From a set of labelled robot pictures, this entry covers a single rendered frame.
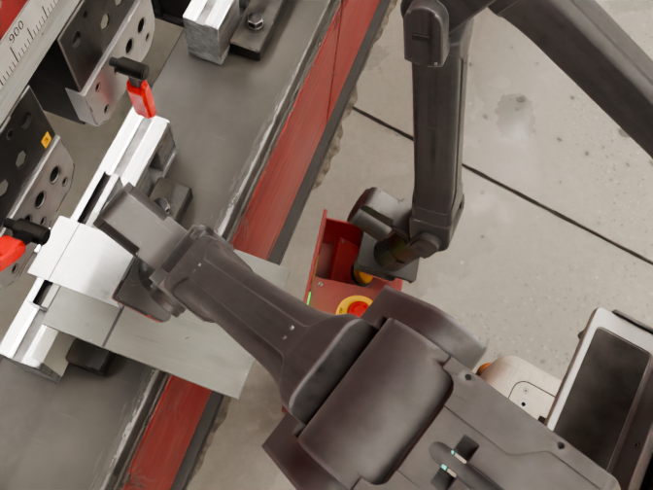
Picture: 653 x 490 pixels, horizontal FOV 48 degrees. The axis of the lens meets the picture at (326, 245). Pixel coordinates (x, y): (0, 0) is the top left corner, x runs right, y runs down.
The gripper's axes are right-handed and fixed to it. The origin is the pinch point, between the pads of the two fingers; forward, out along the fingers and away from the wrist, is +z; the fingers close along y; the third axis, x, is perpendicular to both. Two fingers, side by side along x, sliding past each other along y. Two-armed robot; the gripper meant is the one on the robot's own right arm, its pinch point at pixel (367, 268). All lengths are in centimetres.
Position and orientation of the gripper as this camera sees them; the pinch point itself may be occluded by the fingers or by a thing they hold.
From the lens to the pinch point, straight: 123.6
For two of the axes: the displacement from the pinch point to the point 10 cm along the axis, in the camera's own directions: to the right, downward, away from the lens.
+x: -2.0, 9.1, -3.7
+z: -3.3, 2.9, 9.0
